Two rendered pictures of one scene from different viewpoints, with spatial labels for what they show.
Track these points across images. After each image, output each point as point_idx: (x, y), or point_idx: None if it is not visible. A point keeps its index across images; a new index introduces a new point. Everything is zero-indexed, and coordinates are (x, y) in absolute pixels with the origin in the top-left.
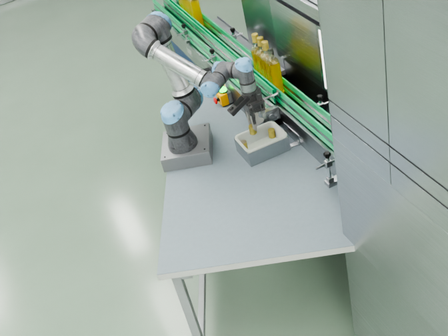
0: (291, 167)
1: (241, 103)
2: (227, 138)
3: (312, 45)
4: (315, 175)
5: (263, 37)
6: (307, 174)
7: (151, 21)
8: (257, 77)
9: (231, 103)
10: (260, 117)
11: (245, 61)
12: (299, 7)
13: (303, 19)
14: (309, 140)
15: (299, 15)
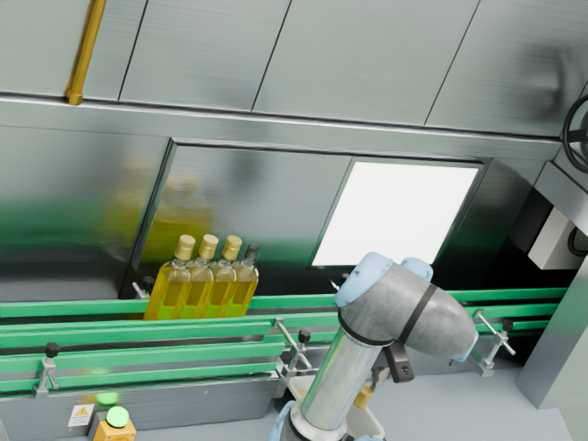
0: (381, 415)
1: (405, 348)
2: None
3: (315, 199)
4: (408, 395)
5: (38, 258)
6: (403, 402)
7: (418, 276)
8: (205, 325)
9: None
10: None
11: (425, 263)
12: (301, 138)
13: (312, 158)
14: None
15: (301, 154)
